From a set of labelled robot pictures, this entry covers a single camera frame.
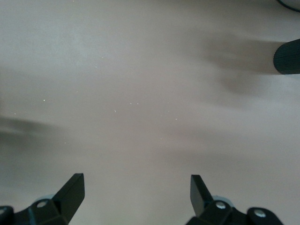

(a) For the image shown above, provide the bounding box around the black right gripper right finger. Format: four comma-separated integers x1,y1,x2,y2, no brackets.
185,174,285,225

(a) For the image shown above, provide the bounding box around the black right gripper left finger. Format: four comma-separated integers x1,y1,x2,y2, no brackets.
0,172,85,225

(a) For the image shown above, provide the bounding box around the black ribbed cylinder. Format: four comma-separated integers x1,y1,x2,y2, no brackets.
272,38,300,75

